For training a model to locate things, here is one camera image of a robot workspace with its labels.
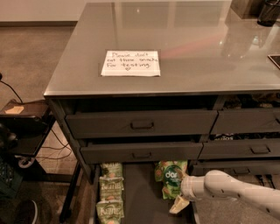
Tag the middle right grey drawer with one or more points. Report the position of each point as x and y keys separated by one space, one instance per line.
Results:
x=251 y=148

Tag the tan sticky note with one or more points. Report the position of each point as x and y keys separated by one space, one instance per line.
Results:
x=15 y=110

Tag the top left grey drawer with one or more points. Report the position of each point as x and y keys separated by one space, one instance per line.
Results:
x=141 y=123

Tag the bottom green kettle chip bag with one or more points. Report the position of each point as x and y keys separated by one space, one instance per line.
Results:
x=110 y=211

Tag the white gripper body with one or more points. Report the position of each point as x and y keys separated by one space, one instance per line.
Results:
x=186 y=187

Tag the green plastic crate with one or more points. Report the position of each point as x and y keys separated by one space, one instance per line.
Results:
x=10 y=181

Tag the green dang rice chip bag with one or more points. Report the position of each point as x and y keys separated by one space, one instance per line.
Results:
x=173 y=173

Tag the middle green kettle chip bag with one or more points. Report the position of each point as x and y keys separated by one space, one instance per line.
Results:
x=111 y=188

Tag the middle left grey drawer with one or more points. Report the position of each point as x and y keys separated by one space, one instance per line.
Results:
x=140 y=152

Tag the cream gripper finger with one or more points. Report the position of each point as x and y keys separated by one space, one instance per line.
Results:
x=180 y=203

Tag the grey drawer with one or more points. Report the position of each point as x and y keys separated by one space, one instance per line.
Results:
x=251 y=148
x=245 y=167
x=247 y=120
x=141 y=123
x=140 y=152

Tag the grey metal drawer cabinet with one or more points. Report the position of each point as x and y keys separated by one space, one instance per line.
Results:
x=210 y=59

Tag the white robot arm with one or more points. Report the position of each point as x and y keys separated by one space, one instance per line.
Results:
x=218 y=185

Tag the bottom right grey drawer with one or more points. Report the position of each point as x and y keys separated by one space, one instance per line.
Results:
x=245 y=167

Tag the black side cart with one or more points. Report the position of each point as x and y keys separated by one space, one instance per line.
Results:
x=23 y=136

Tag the top right grey drawer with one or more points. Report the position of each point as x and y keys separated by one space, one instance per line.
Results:
x=247 y=120

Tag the black shoe white sole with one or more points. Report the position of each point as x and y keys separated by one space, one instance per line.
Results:
x=26 y=212

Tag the top green kettle chip bag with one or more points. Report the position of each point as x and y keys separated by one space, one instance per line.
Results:
x=112 y=170

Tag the green kettle chip bag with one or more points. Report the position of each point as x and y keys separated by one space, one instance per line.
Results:
x=111 y=188
x=110 y=211
x=112 y=170

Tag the white handwritten paper note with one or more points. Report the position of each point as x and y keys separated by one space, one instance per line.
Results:
x=131 y=64

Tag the black mesh pen cup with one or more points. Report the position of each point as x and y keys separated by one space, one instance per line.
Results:
x=269 y=13

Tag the open bottom left drawer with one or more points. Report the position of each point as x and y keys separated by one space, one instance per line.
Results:
x=143 y=202

